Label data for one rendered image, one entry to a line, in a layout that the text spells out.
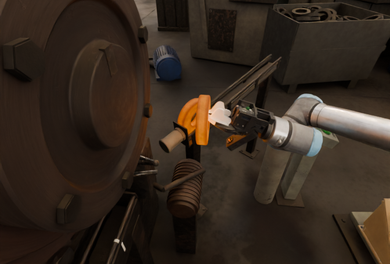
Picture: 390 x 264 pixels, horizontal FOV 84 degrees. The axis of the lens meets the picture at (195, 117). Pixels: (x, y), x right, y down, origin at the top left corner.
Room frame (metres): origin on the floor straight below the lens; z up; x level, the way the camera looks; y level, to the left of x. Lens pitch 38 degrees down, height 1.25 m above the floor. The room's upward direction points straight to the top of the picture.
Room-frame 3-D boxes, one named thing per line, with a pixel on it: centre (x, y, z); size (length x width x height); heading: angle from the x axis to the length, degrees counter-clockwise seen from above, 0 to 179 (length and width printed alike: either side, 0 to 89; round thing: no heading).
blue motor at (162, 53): (2.51, 0.35, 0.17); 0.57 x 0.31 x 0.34; 13
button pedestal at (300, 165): (0.81, -0.60, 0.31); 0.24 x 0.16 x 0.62; 173
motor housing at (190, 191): (0.54, 0.04, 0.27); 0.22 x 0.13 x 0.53; 173
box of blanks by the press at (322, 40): (2.50, -1.36, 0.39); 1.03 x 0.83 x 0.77; 98
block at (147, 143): (0.46, 0.20, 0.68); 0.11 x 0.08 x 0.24; 83
